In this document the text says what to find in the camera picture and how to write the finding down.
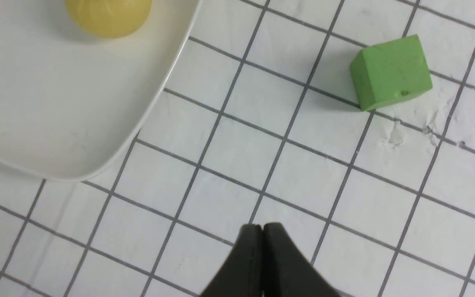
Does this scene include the white square plate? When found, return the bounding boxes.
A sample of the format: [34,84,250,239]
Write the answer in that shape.
[0,0,202,181]

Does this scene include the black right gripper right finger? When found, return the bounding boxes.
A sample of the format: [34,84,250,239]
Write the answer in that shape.
[263,222,340,297]

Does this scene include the white grid tablecloth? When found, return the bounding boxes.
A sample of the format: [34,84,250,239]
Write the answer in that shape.
[0,0,475,297]

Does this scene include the yellow steamed bun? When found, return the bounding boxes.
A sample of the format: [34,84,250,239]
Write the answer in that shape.
[64,0,152,39]

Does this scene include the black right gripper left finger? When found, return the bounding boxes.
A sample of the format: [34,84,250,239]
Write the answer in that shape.
[200,224,263,297]

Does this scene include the green foam cube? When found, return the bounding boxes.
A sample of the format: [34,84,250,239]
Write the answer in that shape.
[349,34,433,111]

